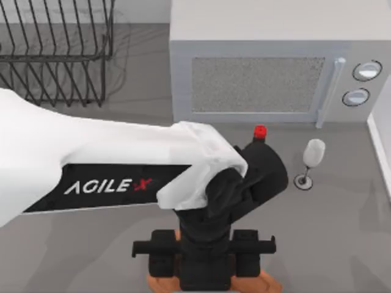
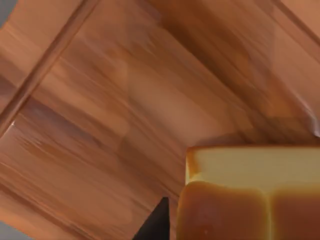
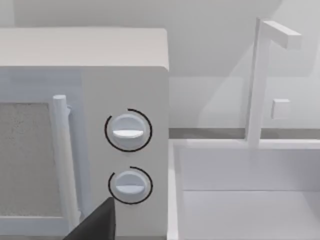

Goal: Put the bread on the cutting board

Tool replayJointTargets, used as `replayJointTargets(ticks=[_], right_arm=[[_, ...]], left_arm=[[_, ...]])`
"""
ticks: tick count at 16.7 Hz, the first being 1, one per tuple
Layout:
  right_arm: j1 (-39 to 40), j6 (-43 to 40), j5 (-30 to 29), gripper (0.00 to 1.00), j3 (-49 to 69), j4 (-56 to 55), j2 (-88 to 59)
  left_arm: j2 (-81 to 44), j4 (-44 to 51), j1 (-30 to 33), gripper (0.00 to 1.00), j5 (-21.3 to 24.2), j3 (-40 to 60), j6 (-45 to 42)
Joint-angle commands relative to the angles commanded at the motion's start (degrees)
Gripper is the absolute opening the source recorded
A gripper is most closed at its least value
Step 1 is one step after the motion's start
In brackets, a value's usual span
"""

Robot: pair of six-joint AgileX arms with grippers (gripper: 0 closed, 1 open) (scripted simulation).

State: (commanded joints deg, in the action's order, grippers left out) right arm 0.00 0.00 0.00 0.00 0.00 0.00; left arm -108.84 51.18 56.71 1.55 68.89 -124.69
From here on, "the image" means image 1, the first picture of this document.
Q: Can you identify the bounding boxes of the microwave door with speckled window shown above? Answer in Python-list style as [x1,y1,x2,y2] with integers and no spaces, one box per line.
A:
[171,40,349,123]

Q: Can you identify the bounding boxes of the pale grey microwave oven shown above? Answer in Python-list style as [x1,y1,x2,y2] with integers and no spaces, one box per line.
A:
[169,0,391,129]

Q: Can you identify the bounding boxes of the clear wine glass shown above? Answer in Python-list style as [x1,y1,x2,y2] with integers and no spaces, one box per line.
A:
[293,138,326,191]

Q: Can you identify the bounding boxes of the black wire dish rack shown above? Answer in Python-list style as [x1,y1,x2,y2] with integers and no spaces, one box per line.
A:
[0,0,117,108]

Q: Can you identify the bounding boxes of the pale microwave door handle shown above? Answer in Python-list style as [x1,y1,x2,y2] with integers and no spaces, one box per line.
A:
[315,57,346,129]

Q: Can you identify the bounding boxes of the orange wooden board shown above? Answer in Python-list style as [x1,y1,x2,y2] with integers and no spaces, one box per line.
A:
[145,229,283,293]

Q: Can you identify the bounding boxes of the round microwave knob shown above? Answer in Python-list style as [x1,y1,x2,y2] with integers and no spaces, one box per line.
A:
[352,59,384,82]
[341,87,371,107]

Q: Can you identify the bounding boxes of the dark bottle with red cap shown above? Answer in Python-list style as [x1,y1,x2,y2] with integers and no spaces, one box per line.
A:
[250,124,268,146]

